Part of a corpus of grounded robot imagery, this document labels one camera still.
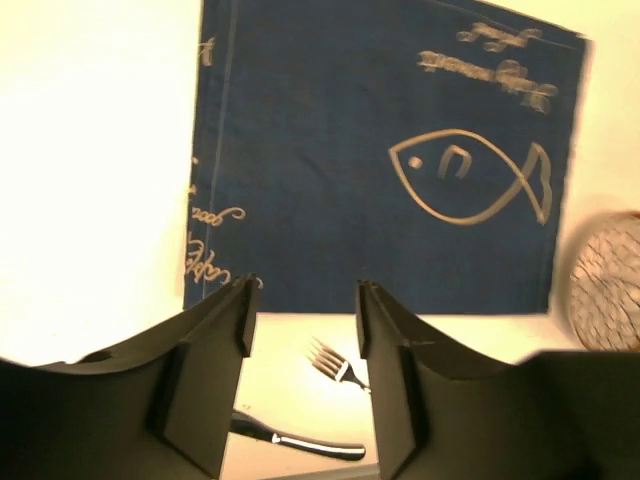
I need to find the silver table knife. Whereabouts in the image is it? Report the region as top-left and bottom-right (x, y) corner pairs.
(229, 410), (366, 462)

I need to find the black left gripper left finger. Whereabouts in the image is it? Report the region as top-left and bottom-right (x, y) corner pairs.
(1, 275), (259, 479)

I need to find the blue fish placemat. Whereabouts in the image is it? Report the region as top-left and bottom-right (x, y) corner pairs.
(183, 1), (588, 315)

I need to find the silver fork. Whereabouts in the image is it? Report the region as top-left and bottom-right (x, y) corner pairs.
(306, 337), (371, 394)

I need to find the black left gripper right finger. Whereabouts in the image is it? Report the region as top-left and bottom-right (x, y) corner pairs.
(356, 281), (639, 480)

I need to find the patterned ceramic plate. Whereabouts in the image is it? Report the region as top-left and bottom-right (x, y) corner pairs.
(566, 211), (639, 352)

